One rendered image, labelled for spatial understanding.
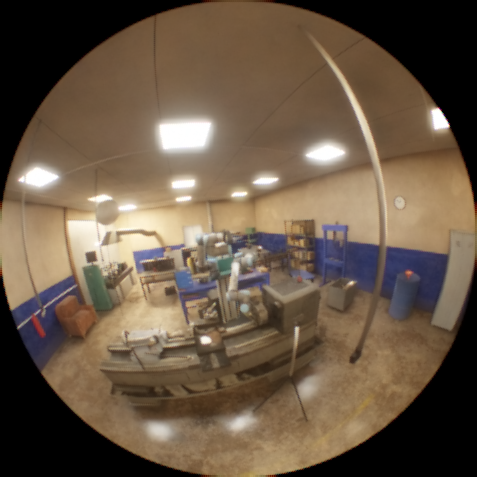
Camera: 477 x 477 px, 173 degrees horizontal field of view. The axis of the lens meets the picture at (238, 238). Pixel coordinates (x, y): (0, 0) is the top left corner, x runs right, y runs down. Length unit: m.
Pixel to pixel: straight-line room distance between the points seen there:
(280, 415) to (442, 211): 4.32
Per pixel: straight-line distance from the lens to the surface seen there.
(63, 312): 4.94
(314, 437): 2.30
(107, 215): 4.61
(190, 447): 2.35
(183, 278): 3.56
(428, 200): 4.12
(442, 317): 4.14
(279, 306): 1.74
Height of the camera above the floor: 2.22
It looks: 7 degrees down
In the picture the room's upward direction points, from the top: 6 degrees counter-clockwise
